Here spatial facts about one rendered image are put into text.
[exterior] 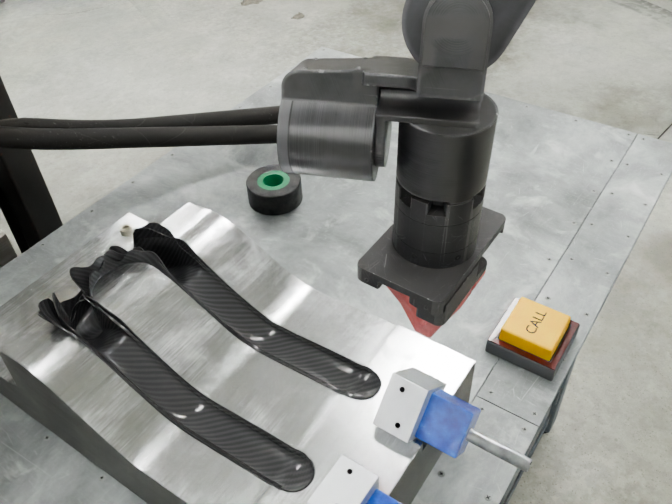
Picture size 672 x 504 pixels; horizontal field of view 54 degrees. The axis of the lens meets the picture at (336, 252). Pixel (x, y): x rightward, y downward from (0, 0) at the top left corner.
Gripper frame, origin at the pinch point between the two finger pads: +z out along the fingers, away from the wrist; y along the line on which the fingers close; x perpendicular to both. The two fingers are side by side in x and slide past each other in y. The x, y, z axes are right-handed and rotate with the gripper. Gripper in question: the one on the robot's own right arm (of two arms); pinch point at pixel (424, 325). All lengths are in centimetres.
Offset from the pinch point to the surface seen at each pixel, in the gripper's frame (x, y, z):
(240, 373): -16.7, 5.1, 13.2
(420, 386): 0.4, 0.4, 7.4
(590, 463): 16, -63, 101
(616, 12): -55, -306, 102
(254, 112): -51, -38, 18
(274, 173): -39, -28, 18
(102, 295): -31.7, 8.0, 8.4
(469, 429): 5.3, 0.2, 10.0
